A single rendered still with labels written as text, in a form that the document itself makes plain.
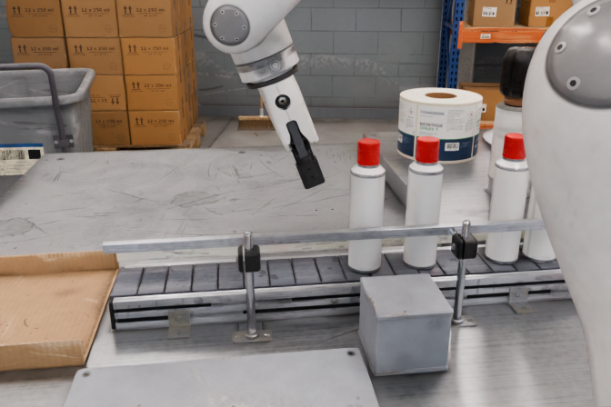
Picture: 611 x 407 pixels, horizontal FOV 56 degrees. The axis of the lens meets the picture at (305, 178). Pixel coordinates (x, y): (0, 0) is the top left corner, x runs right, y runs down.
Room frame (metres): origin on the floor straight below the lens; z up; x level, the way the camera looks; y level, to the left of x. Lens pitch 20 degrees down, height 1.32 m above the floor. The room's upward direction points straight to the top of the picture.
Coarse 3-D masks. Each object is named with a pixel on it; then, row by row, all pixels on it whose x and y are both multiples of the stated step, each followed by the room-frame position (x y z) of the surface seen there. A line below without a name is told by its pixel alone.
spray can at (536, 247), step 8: (528, 208) 0.85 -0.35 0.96; (536, 208) 0.83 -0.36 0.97; (528, 216) 0.84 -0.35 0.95; (536, 216) 0.83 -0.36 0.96; (528, 232) 0.84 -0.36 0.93; (536, 232) 0.82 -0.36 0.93; (544, 232) 0.82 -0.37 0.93; (528, 240) 0.83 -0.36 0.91; (536, 240) 0.82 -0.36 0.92; (544, 240) 0.82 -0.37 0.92; (528, 248) 0.83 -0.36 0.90; (536, 248) 0.82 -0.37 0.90; (544, 248) 0.82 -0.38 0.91; (552, 248) 0.82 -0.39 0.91; (528, 256) 0.83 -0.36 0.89; (536, 256) 0.82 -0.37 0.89; (544, 256) 0.82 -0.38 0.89; (552, 256) 0.82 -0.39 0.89
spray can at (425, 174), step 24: (432, 144) 0.81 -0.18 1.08; (408, 168) 0.82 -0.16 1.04; (432, 168) 0.80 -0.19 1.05; (408, 192) 0.82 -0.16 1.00; (432, 192) 0.80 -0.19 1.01; (408, 216) 0.81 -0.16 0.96; (432, 216) 0.80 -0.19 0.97; (408, 240) 0.81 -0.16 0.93; (432, 240) 0.80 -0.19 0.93; (408, 264) 0.80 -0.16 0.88; (432, 264) 0.80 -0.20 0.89
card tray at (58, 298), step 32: (0, 256) 0.86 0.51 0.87; (32, 256) 0.87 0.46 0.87; (64, 256) 0.87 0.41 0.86; (96, 256) 0.88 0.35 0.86; (0, 288) 0.82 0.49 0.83; (32, 288) 0.82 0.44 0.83; (64, 288) 0.82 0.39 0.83; (96, 288) 0.82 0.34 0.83; (0, 320) 0.73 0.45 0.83; (32, 320) 0.73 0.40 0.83; (64, 320) 0.73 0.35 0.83; (96, 320) 0.73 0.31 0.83; (0, 352) 0.62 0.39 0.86; (32, 352) 0.62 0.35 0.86; (64, 352) 0.63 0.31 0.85
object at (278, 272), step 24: (192, 264) 0.81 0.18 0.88; (216, 264) 0.81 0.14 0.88; (264, 264) 0.81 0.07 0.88; (288, 264) 0.81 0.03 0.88; (312, 264) 0.81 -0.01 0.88; (336, 264) 0.81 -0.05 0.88; (384, 264) 0.81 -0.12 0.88; (456, 264) 0.81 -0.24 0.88; (480, 264) 0.81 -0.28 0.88; (504, 264) 0.81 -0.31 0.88; (528, 264) 0.81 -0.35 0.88; (552, 264) 0.81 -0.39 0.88; (120, 288) 0.74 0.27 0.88; (144, 288) 0.74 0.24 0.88; (168, 288) 0.74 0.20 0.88; (192, 288) 0.74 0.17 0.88; (216, 288) 0.74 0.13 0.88; (240, 288) 0.74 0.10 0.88
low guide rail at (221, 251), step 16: (384, 240) 0.85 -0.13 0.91; (400, 240) 0.85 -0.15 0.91; (448, 240) 0.86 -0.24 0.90; (480, 240) 0.87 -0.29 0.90; (128, 256) 0.80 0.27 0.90; (144, 256) 0.80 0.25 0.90; (160, 256) 0.80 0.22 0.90; (176, 256) 0.80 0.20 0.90; (192, 256) 0.81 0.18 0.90; (208, 256) 0.81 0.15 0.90
